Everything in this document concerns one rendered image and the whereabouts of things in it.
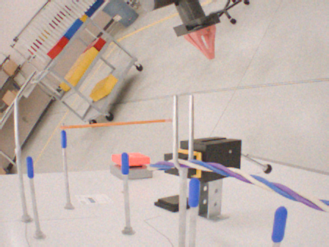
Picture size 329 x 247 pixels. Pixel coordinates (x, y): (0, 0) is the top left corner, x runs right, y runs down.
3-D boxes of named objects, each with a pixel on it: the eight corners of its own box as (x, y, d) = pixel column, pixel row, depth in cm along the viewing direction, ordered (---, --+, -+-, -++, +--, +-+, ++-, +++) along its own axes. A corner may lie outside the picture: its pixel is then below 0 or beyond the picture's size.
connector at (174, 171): (215, 170, 43) (216, 152, 43) (181, 177, 40) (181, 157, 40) (197, 167, 46) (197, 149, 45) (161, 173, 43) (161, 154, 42)
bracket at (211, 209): (229, 217, 44) (232, 176, 44) (214, 223, 43) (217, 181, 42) (203, 210, 48) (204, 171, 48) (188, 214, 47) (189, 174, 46)
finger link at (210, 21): (214, 61, 84) (197, 21, 82) (194, 65, 90) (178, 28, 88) (235, 51, 87) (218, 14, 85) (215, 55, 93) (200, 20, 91)
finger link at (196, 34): (208, 62, 86) (190, 23, 84) (189, 66, 92) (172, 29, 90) (228, 53, 89) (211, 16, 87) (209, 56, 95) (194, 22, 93)
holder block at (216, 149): (240, 174, 45) (241, 139, 45) (205, 183, 42) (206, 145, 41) (215, 169, 48) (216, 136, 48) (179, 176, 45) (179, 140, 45)
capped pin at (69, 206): (77, 208, 48) (71, 122, 47) (70, 210, 47) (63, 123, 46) (68, 205, 49) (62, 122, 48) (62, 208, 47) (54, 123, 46)
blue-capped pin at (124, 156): (138, 233, 40) (135, 152, 39) (126, 235, 39) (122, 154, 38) (130, 228, 41) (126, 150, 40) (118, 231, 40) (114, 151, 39)
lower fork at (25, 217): (18, 217, 41) (9, 98, 40) (31, 217, 42) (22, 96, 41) (20, 223, 40) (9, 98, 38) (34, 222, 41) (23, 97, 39)
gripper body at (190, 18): (200, 26, 82) (186, -4, 80) (174, 34, 91) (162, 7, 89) (221, 19, 85) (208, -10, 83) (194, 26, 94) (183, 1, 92)
